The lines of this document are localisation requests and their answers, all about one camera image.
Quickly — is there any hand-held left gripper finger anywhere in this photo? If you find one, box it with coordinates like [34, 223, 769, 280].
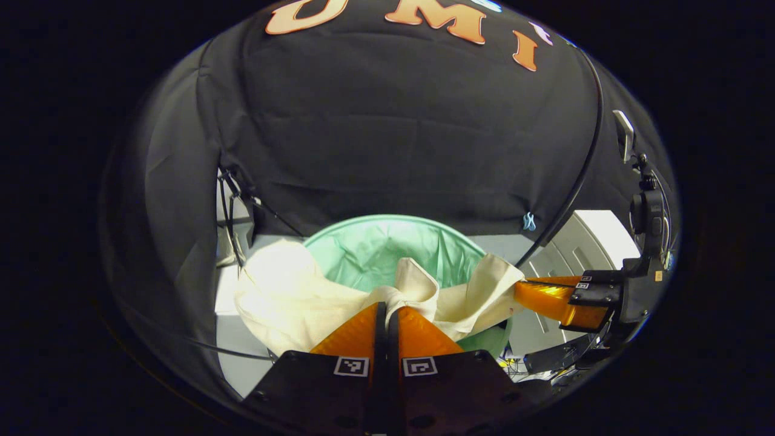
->
[387, 305, 535, 436]
[242, 301, 389, 436]

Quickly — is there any white cabinet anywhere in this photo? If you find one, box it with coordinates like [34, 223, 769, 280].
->
[509, 210, 642, 358]

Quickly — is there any black backdrop cloth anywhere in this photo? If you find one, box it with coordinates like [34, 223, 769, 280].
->
[100, 0, 676, 394]

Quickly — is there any green laundry hamper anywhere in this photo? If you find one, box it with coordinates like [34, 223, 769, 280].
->
[303, 214, 513, 359]

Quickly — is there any cream button-up shirt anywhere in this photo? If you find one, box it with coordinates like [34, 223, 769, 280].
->
[234, 238, 526, 358]

